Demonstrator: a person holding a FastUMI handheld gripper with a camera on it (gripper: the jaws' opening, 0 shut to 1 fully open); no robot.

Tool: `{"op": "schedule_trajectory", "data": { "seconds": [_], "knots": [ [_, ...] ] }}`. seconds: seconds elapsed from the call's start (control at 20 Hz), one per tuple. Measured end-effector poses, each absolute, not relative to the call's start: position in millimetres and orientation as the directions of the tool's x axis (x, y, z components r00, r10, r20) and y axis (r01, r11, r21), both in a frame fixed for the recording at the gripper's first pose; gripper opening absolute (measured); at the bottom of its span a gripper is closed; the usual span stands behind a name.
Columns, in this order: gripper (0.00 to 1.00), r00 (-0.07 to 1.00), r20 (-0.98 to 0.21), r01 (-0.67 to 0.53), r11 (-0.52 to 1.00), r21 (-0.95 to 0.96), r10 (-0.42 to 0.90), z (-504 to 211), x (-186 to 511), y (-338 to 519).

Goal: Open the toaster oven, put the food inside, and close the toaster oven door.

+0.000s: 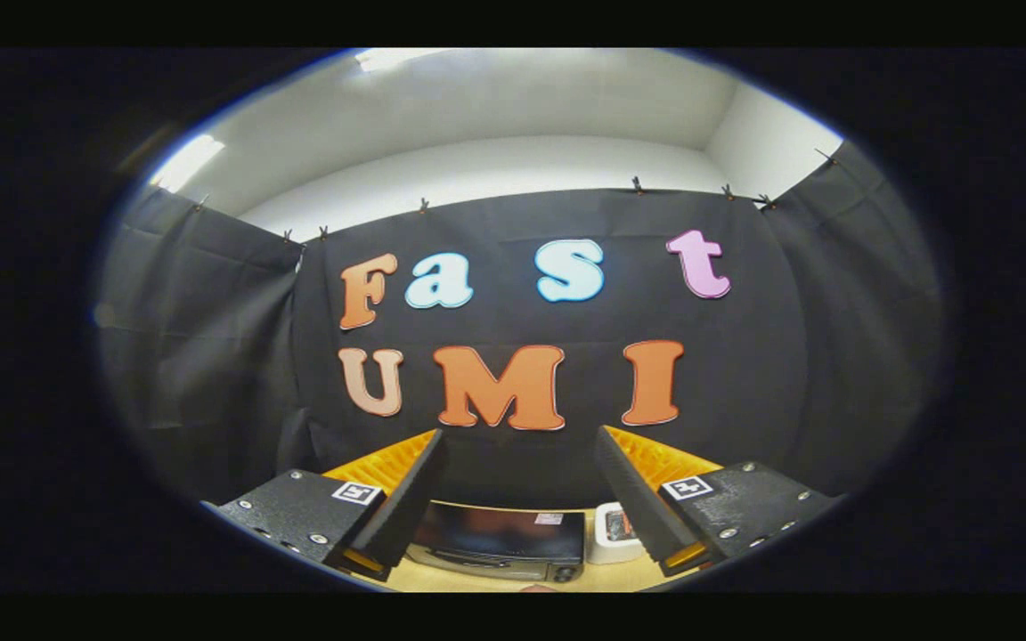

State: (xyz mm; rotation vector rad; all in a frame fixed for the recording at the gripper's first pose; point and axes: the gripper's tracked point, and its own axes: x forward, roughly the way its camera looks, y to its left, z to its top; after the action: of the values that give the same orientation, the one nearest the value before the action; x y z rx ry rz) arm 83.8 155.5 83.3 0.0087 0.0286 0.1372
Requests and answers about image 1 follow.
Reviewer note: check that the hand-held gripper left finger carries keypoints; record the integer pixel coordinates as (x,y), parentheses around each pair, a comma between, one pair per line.
(411,507)

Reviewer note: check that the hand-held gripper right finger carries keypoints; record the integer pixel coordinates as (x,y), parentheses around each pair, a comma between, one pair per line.
(633,507)

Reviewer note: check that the black toaster oven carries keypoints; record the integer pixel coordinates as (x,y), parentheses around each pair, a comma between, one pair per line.
(495,539)

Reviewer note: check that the black backdrop cloth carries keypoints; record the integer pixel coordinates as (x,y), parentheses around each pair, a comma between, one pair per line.
(798,374)

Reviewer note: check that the row of cloth clips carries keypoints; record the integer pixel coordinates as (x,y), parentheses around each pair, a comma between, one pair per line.
(637,185)

